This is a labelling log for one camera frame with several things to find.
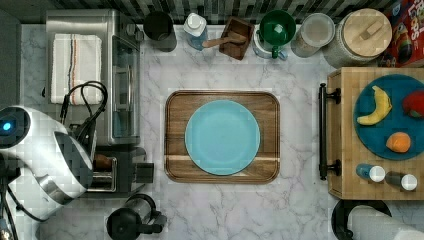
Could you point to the wooden serving tray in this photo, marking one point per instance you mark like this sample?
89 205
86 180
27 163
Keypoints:
181 105

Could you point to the yellow banana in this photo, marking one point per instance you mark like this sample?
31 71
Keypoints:
383 107

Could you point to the red cereal box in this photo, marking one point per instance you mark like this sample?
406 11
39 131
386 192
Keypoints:
407 45

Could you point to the dark teal fruit plate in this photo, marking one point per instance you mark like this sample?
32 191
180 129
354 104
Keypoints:
374 137

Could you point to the black glass french press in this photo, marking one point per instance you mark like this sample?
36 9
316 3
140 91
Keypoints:
137 216

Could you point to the stainless steel toaster oven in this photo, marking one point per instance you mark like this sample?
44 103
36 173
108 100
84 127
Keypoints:
118 124

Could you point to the blue bottle white cap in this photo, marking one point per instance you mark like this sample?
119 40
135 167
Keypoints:
195 27

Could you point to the red apple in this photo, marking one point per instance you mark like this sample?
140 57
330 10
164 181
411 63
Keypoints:
413 104

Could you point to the orange fruit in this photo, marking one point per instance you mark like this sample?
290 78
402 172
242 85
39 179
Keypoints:
399 142

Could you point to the grey shaker can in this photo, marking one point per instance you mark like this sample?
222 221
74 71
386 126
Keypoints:
407 182

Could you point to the brown wooden utensil holder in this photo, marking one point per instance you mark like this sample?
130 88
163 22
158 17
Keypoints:
241 27

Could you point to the glass jar wooden lid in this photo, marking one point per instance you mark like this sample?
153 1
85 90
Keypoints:
360 37

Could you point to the glass jar of cereal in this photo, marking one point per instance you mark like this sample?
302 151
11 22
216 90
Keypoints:
316 31

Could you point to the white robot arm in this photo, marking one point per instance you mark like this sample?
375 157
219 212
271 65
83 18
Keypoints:
43 168

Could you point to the white striped towel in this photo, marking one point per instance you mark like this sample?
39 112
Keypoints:
77 59

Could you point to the black cup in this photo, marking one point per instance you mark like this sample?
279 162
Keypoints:
159 28

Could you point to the brown wooden toast slice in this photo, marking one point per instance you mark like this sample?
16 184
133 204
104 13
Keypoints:
102 163

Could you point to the light blue plate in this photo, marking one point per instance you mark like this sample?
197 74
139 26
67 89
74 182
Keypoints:
222 137

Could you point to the wooden spatula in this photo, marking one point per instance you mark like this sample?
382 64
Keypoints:
233 39

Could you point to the green mug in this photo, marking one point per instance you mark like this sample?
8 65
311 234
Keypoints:
276 29

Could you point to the blue shaker can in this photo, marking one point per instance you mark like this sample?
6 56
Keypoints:
370 172

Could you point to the black paper towel holder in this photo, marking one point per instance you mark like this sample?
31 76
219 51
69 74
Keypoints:
343 208

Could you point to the wooden drawer box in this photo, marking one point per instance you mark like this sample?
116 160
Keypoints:
340 148

